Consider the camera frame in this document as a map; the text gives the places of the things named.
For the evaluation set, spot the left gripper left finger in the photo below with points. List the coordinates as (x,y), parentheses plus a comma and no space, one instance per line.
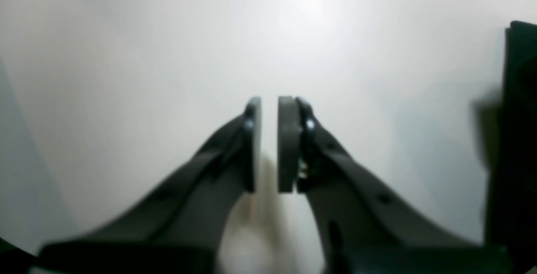
(178,227)

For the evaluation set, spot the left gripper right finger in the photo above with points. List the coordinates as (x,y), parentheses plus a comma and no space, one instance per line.
(364,226)

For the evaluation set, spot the black graphic t-shirt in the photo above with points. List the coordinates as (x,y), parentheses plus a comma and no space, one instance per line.
(513,197)

